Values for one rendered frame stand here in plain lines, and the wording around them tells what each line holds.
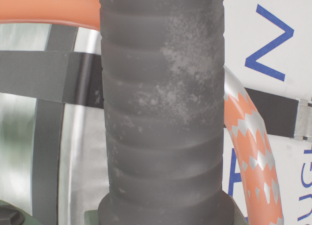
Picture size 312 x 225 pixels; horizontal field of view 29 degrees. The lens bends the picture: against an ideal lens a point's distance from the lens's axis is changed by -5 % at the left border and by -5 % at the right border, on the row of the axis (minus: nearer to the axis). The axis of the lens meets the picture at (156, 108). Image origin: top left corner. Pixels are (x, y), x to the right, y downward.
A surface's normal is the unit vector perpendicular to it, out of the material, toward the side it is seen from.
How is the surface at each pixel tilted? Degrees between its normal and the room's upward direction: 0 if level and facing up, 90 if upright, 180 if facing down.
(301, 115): 90
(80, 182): 84
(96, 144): 87
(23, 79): 47
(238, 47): 90
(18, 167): 41
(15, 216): 112
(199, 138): 78
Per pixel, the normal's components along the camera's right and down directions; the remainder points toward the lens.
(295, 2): 0.65, 0.09
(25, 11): 0.51, 0.33
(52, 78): -0.74, -0.12
